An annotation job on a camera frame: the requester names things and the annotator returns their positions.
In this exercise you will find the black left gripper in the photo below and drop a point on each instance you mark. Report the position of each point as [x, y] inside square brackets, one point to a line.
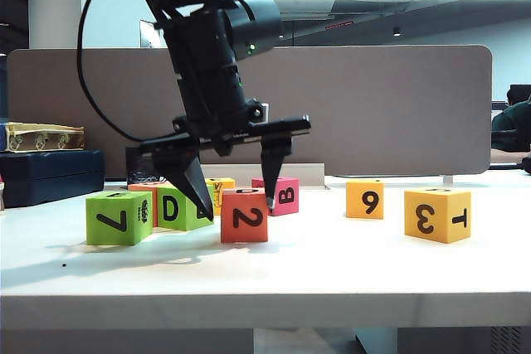
[224, 130]

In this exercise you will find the yellow foam block alligator print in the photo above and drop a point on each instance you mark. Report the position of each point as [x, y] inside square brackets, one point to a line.
[228, 185]

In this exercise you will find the salmon foam block number 2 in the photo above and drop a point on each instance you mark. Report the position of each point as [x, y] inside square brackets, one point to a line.
[232, 234]

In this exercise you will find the green foam block number 7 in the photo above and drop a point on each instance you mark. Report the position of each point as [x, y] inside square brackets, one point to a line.
[103, 238]

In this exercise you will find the yellow foam block number 3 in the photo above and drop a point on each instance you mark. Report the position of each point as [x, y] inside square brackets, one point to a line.
[415, 229]

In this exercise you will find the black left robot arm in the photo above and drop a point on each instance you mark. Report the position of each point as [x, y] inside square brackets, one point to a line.
[199, 59]

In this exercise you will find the green foam block letter D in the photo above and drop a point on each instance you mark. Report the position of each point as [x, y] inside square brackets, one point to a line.
[182, 221]

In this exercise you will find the pink foam block letter B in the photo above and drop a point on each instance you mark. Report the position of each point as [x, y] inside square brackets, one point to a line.
[290, 209]

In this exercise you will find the salmon foam block letter Y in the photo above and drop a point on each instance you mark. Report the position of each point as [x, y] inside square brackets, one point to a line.
[141, 187]

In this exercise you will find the black mug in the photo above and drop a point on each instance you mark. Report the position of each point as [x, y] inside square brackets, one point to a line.
[137, 171]

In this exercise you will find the yellow foam block number 9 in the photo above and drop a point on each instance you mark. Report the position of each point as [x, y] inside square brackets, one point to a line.
[357, 211]

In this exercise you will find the brown fabric desk divider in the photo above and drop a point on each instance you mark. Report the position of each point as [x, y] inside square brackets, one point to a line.
[373, 109]

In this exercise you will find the dark blue case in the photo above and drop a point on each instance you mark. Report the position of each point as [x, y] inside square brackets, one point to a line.
[50, 176]

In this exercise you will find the red led ceiling sign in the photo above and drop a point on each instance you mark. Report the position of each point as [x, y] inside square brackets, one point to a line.
[339, 25]

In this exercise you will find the gold patterned cardboard box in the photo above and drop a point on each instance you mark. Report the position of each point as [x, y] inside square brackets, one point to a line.
[41, 138]

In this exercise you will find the black ceiling spotlight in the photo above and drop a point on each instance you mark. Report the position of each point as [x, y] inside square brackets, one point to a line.
[397, 33]

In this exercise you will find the white divider foot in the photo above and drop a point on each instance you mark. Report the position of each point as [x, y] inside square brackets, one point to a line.
[448, 179]

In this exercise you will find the person in green shirt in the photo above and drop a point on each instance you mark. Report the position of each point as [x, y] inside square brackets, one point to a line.
[512, 126]

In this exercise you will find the grey vented cabinet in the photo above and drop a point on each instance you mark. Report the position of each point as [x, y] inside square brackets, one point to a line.
[506, 341]

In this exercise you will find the framed wall sign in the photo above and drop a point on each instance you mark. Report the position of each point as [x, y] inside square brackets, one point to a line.
[146, 35]

